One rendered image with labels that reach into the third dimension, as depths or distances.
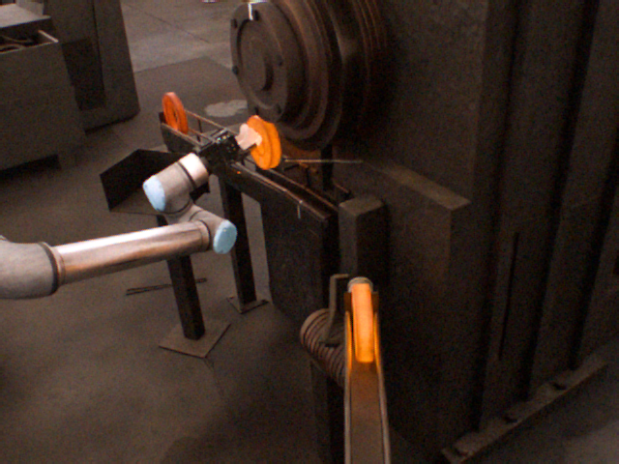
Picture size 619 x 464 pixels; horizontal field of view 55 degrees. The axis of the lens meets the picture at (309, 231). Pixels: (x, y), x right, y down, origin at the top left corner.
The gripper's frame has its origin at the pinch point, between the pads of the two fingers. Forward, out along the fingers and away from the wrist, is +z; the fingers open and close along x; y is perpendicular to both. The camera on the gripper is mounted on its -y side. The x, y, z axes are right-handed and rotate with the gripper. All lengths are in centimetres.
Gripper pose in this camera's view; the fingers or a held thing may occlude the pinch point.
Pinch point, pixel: (262, 135)
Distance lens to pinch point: 176.9
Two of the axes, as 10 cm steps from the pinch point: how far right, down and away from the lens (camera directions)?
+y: -3.0, -7.3, -6.2
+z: 7.9, -5.5, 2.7
